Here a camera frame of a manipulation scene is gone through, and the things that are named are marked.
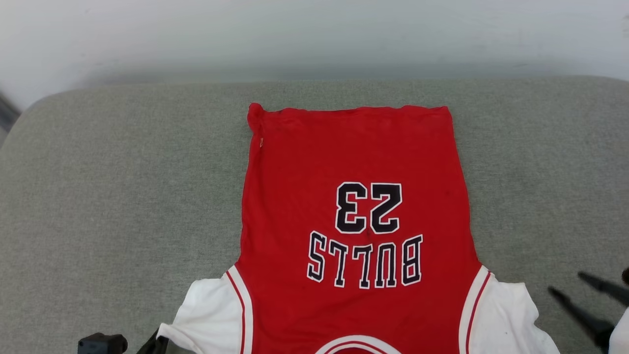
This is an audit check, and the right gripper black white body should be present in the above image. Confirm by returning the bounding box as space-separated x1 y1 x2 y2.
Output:
608 307 629 354

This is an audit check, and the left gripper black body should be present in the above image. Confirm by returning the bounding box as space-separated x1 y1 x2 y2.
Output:
78 333 128 354

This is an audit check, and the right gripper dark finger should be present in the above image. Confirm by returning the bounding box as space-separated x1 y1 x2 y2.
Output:
577 272 629 306
548 288 615 350

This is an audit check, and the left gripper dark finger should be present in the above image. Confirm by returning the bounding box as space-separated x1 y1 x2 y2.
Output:
137 328 169 354

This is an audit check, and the red white Bulls jersey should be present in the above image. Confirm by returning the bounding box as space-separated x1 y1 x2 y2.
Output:
157 102 561 354

